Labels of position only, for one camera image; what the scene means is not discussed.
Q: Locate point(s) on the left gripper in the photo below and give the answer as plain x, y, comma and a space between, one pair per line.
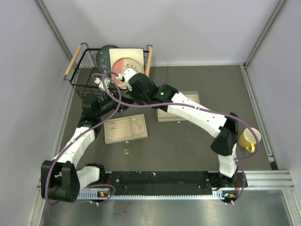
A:
127, 100

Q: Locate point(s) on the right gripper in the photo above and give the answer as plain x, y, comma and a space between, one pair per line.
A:
136, 101

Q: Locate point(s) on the beige jewelry box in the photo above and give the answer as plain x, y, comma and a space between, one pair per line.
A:
183, 105

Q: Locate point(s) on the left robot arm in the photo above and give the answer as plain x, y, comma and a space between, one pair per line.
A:
60, 181

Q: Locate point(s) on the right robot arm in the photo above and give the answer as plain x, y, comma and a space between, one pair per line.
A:
223, 128

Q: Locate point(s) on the pink and cream round plate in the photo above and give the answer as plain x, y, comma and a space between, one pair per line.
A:
125, 64

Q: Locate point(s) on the cream square plate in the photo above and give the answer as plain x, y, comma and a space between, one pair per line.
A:
134, 53

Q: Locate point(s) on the dark green round plate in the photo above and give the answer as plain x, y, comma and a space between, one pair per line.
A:
103, 61

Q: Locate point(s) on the yellow mug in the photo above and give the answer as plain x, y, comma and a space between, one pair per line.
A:
247, 141

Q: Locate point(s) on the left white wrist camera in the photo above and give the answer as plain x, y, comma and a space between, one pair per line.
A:
102, 83

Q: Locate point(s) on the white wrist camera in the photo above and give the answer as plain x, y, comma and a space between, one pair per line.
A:
125, 76
102, 83

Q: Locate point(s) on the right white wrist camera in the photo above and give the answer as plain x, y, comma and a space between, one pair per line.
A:
125, 76

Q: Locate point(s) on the beige ring tray drawer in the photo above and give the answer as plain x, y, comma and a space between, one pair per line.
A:
125, 128

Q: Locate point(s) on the black wire dish rack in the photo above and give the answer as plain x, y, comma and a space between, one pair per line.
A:
83, 66

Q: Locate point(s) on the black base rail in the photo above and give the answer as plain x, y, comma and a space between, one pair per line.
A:
158, 183

